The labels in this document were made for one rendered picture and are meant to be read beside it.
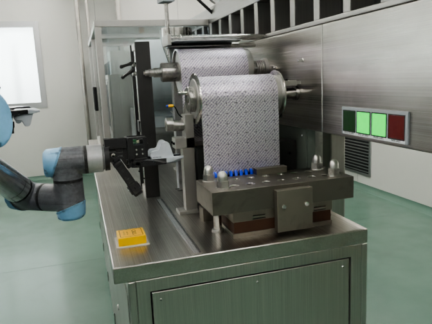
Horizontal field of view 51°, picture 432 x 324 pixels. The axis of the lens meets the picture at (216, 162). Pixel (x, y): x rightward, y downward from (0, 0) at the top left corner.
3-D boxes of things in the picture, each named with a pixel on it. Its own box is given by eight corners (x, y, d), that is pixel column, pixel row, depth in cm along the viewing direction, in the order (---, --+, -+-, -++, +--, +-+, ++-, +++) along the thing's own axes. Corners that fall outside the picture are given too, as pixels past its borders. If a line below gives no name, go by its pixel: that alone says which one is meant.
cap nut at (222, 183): (214, 187, 117) (213, 170, 116) (227, 186, 118) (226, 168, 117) (218, 190, 114) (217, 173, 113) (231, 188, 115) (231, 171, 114)
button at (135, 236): (116, 238, 120) (116, 230, 120) (143, 235, 122) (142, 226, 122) (119, 247, 114) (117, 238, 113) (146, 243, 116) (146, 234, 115)
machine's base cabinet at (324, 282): (102, 253, 356) (91, 144, 341) (182, 241, 374) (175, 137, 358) (151, 592, 118) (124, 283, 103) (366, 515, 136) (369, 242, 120)
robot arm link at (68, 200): (57, 213, 128) (53, 174, 126) (92, 214, 125) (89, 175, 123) (39, 221, 120) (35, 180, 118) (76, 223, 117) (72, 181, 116)
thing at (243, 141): (204, 179, 132) (201, 115, 129) (279, 171, 138) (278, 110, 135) (205, 179, 131) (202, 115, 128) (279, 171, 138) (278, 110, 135)
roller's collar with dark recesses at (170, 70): (160, 81, 157) (159, 63, 156) (177, 81, 159) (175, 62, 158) (163, 81, 151) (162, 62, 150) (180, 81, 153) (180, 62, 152)
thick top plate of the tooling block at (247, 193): (197, 200, 128) (195, 179, 127) (323, 185, 139) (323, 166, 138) (213, 216, 113) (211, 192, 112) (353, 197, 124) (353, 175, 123)
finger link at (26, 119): (40, 124, 157) (11, 126, 151) (38, 107, 155) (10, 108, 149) (43, 126, 155) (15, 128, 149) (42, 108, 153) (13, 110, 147)
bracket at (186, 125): (175, 211, 143) (168, 114, 138) (195, 209, 145) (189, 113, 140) (178, 216, 139) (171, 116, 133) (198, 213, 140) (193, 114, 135)
